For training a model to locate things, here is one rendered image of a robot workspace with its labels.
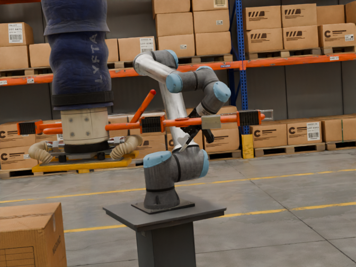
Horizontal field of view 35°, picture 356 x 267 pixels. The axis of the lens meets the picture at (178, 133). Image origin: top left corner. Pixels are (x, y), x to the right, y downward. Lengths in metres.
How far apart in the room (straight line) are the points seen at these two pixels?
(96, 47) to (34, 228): 0.66
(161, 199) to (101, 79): 1.02
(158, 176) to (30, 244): 1.05
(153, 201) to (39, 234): 1.03
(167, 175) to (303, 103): 8.31
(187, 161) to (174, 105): 0.32
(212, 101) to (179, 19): 6.80
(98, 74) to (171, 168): 0.99
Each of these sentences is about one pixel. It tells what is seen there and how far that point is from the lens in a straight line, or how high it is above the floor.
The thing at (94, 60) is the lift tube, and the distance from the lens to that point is 2.03.
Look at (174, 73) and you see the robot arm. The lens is 2.58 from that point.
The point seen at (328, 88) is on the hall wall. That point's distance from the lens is 11.20.
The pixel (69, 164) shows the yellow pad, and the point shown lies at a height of 1.14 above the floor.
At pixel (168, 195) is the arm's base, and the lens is 2.89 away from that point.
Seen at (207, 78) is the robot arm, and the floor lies 1.40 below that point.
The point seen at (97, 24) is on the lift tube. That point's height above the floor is 1.62.
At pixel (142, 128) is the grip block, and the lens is 2.03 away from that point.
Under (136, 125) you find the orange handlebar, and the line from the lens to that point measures 2.05.
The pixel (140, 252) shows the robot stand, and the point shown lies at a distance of 3.07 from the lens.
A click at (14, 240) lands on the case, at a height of 0.91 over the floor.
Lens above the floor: 1.42
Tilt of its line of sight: 6 degrees down
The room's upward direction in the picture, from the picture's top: 4 degrees counter-clockwise
